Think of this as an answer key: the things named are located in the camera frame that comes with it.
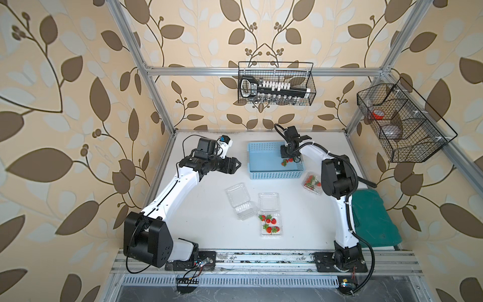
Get clear clamshell container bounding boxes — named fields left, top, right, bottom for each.
left=225, top=183, right=258, bottom=220
left=258, top=193, right=284, bottom=238
left=302, top=172, right=323, bottom=195

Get packed strawberries cluster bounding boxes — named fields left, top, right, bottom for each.
left=303, top=174, right=321, bottom=191

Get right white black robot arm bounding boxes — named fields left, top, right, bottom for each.
left=274, top=124, right=361, bottom=272

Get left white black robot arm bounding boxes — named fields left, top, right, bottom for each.
left=123, top=156, right=241, bottom=268

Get strawberries in blue basket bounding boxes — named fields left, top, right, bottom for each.
left=281, top=158, right=294, bottom=167

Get blue plastic basket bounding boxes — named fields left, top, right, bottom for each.
left=247, top=141, right=304, bottom=180

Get black white tool set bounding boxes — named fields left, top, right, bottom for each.
left=238, top=76, right=316, bottom=99

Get green pipe wrench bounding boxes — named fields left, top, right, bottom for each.
left=357, top=177, right=377, bottom=188

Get red tape roll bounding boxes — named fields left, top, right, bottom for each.
left=371, top=109, right=386, bottom=120

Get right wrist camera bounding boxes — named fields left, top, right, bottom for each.
left=283, top=126, right=300, bottom=143

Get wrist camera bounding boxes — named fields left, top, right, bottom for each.
left=217, top=135, right=233, bottom=159
left=283, top=126, right=300, bottom=143

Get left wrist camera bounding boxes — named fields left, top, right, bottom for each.
left=217, top=135, right=233, bottom=159

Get black corrugated cable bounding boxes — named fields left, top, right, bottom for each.
left=274, top=123, right=376, bottom=293

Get back black wire basket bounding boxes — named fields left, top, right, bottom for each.
left=237, top=60, right=316, bottom=106

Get black wire basket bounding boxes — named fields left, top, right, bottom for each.
left=357, top=77, right=457, bottom=163
left=237, top=60, right=316, bottom=106

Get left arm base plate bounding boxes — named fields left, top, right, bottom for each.
left=164, top=250, right=217, bottom=272

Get right black wire basket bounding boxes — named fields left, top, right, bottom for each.
left=357, top=77, right=457, bottom=163

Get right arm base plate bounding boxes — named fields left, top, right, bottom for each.
left=313, top=252, right=369, bottom=273

